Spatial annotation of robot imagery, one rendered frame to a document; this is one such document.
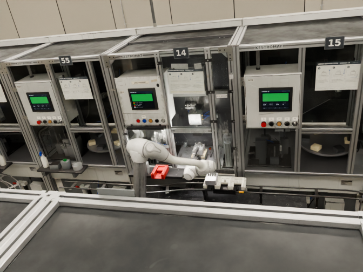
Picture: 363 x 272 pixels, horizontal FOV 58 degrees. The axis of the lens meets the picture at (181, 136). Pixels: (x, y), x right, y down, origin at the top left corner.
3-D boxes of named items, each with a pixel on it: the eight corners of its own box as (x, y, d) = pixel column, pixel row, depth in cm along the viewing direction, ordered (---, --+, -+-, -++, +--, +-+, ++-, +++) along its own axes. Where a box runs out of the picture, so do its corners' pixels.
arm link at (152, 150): (170, 148, 247) (156, 144, 254) (158, 140, 232) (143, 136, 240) (165, 164, 244) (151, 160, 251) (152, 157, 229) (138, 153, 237)
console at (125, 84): (123, 127, 301) (112, 79, 280) (135, 114, 325) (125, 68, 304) (167, 127, 289) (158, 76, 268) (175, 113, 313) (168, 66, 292)
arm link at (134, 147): (141, 237, 256) (121, 228, 268) (154, 229, 269) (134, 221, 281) (142, 142, 237) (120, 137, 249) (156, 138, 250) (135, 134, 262)
